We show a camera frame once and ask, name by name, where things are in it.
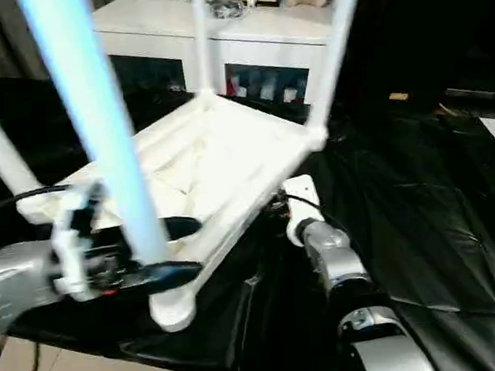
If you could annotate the white cabinet with glass doors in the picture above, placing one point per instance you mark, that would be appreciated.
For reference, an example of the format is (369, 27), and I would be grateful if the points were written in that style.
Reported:
(152, 32)

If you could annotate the white plastic table top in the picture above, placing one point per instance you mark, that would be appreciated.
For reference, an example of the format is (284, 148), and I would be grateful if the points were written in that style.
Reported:
(208, 154)

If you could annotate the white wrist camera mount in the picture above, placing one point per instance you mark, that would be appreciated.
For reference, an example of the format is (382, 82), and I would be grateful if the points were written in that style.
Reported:
(302, 191)
(69, 261)

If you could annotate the white plastic bottle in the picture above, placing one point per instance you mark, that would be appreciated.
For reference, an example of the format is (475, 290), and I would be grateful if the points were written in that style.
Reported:
(289, 94)
(266, 92)

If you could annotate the black mat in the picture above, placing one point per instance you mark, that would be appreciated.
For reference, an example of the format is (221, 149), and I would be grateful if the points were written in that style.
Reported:
(419, 205)

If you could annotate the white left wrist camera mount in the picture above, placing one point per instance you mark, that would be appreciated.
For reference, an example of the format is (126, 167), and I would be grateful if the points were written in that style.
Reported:
(69, 261)

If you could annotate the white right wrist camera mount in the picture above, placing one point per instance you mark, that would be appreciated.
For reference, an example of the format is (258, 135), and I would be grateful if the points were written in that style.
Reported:
(302, 191)

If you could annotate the white plastic table leg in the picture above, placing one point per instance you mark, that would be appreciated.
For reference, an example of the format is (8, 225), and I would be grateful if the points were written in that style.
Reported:
(336, 56)
(5, 152)
(94, 118)
(202, 42)

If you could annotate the small yellow label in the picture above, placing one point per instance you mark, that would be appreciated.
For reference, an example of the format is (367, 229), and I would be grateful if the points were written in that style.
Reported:
(398, 95)

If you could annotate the black and white bundle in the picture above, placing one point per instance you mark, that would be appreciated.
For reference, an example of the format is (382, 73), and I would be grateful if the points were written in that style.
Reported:
(226, 9)

